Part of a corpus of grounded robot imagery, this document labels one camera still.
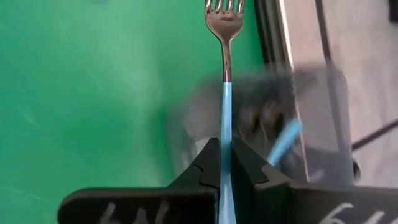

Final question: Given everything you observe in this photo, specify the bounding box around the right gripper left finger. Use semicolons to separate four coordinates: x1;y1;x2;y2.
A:
57;138;221;224

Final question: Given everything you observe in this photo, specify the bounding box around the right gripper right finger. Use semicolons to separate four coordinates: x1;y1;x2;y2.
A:
232;138;398;224

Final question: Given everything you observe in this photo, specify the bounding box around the blue handled fork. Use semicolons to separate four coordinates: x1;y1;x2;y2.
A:
203;0;246;224
267;118;304;167

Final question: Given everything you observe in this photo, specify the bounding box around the smoky dark plastic container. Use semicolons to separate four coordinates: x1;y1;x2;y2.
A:
167;62;361;187

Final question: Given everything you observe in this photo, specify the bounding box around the green table mat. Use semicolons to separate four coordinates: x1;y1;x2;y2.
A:
0;0;265;224

